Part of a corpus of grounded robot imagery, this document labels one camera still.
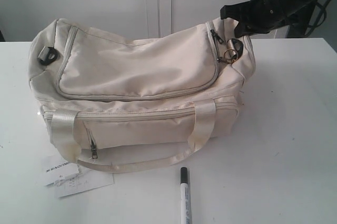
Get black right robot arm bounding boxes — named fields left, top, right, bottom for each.
left=220, top=0, right=317, bottom=37

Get cream fabric duffel bag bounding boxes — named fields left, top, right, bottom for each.
left=28, top=18, right=255, bottom=174

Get white brand hang tag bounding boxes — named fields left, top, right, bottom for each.
left=41, top=154, right=79, bottom=186

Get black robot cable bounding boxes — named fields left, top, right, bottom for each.
left=244, top=0, right=333, bottom=34

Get black and white marker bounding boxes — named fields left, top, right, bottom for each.
left=180, top=167, right=192, bottom=224

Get white printed paper tag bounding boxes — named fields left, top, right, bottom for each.
left=55, top=166, right=114, bottom=198

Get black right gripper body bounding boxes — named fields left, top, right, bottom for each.
left=247, top=0, right=292, bottom=34

